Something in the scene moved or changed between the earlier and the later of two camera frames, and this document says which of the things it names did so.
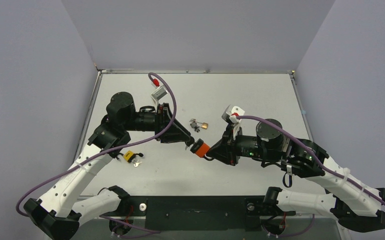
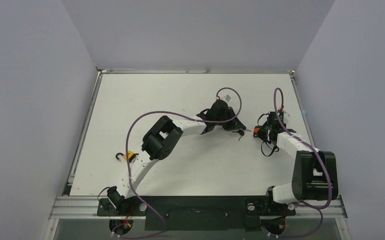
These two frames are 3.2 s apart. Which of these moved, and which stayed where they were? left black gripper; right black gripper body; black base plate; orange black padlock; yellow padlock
Moved: right black gripper body; orange black padlock; left black gripper
Stayed: yellow padlock; black base plate
